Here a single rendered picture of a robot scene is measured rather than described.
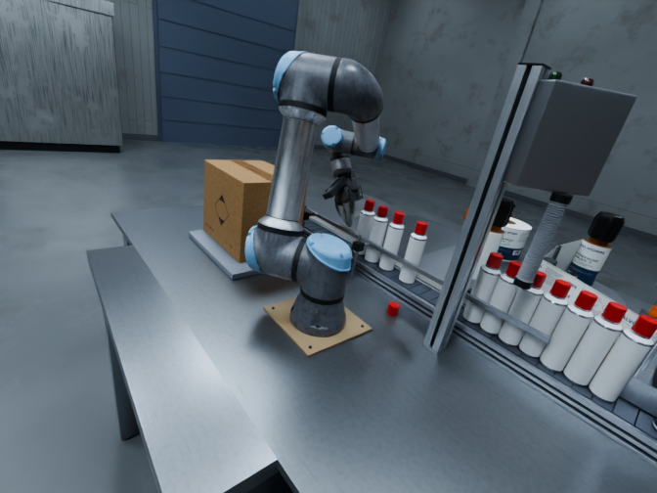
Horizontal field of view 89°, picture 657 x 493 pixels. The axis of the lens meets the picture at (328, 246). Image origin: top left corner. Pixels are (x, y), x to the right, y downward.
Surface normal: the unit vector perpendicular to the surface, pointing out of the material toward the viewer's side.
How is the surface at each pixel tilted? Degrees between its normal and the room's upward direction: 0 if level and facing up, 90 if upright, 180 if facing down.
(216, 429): 0
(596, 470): 0
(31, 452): 0
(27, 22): 90
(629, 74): 90
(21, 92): 90
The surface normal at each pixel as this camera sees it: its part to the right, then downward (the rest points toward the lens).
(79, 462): 0.15, -0.91
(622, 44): -0.77, 0.14
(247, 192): 0.64, 0.40
